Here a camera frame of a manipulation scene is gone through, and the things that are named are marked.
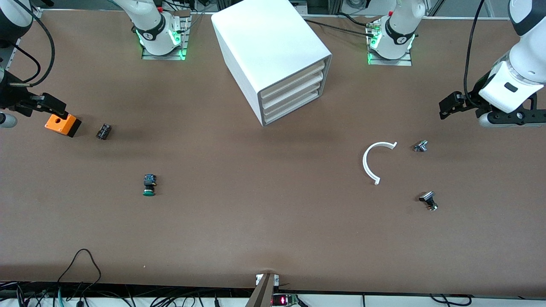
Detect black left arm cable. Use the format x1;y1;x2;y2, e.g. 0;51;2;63
464;0;488;108

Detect black and silver switch part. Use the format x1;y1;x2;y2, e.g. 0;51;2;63
418;191;439;211

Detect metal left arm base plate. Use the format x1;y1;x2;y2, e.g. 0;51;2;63
367;22;413;66

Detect thin black looped cable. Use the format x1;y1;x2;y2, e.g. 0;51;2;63
57;248;102;285

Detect white curved plastic piece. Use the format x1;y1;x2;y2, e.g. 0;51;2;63
362;141;398;186

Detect black cables behind cabinet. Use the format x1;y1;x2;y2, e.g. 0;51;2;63
304;12;378;37

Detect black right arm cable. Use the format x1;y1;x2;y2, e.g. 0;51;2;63
0;0;56;86

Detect orange box with black base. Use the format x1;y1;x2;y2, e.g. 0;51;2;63
44;113;82;138

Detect aluminium frame stand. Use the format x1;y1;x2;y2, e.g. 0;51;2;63
294;0;343;17

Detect green push button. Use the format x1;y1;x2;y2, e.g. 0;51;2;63
142;174;158;197

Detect black cable bundle under table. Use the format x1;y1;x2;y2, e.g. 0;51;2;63
0;281;256;307

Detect device with red display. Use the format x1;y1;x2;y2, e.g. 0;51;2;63
272;293;300;307

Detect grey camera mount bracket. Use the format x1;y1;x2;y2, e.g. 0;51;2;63
245;273;280;307

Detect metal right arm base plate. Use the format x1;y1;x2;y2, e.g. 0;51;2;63
141;12;191;61

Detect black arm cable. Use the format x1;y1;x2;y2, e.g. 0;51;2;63
464;0;488;108
0;0;56;86

